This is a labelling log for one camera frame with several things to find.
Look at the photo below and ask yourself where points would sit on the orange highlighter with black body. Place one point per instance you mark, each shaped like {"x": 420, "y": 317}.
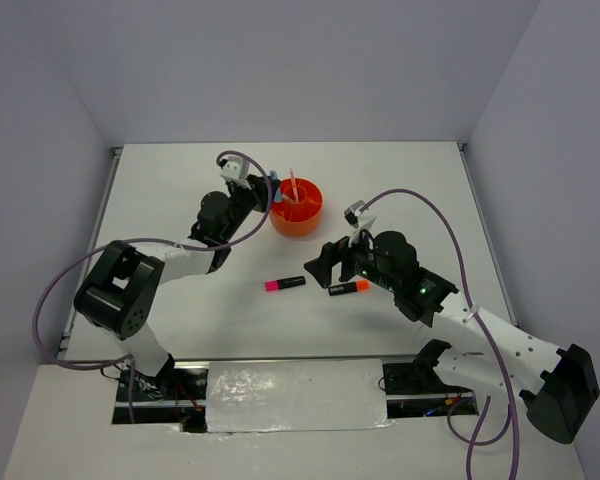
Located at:
{"x": 349, "y": 287}

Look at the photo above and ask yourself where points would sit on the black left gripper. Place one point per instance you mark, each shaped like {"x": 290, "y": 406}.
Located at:
{"x": 258, "y": 192}

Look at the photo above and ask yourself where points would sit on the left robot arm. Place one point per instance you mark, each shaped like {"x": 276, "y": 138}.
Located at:
{"x": 119, "y": 291}

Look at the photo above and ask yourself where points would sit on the thin orange pen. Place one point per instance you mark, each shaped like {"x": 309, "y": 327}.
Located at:
{"x": 294, "y": 186}

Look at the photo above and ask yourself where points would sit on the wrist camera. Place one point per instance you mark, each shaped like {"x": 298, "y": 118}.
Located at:
{"x": 234, "y": 169}
{"x": 361, "y": 219}

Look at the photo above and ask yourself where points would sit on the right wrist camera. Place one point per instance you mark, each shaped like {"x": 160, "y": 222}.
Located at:
{"x": 361, "y": 219}

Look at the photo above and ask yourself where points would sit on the blue capsule eraser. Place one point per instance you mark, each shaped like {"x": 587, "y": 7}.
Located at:
{"x": 276, "y": 190}

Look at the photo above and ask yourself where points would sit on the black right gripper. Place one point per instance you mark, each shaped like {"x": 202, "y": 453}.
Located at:
{"x": 322, "y": 265}

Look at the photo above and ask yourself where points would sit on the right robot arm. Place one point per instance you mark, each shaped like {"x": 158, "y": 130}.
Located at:
{"x": 469, "y": 346}

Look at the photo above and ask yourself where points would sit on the orange round compartment organizer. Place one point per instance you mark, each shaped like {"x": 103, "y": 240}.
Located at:
{"x": 303, "y": 218}

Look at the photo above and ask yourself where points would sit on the silver foil covered panel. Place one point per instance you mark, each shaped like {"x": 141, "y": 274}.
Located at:
{"x": 295, "y": 396}

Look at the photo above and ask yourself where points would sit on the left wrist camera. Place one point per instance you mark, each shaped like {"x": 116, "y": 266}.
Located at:
{"x": 234, "y": 169}

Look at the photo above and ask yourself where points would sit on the pink highlighter with black cap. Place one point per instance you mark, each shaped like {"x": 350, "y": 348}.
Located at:
{"x": 284, "y": 283}

